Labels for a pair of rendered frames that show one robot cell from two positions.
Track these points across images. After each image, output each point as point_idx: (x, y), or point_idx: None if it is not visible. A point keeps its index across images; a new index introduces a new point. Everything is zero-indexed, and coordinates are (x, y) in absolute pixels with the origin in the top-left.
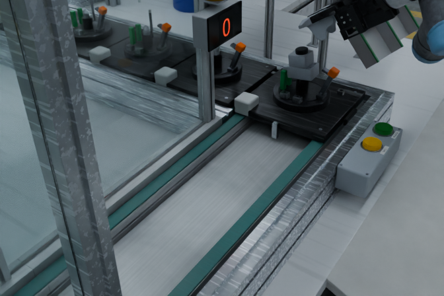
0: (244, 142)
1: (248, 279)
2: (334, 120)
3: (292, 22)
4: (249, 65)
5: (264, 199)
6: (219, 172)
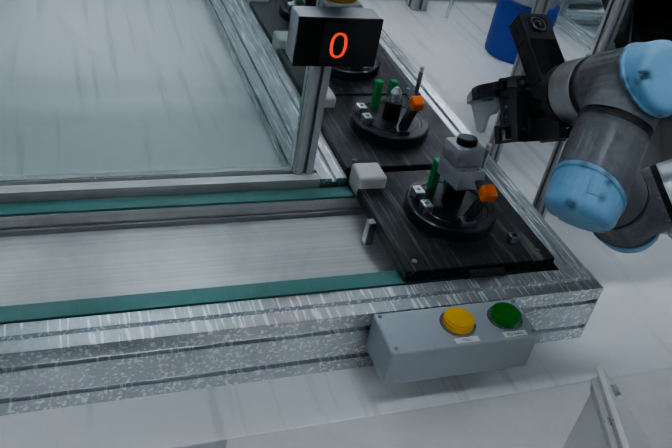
0: (325, 226)
1: (92, 352)
2: (450, 263)
3: None
4: (441, 142)
5: (236, 291)
6: (248, 237)
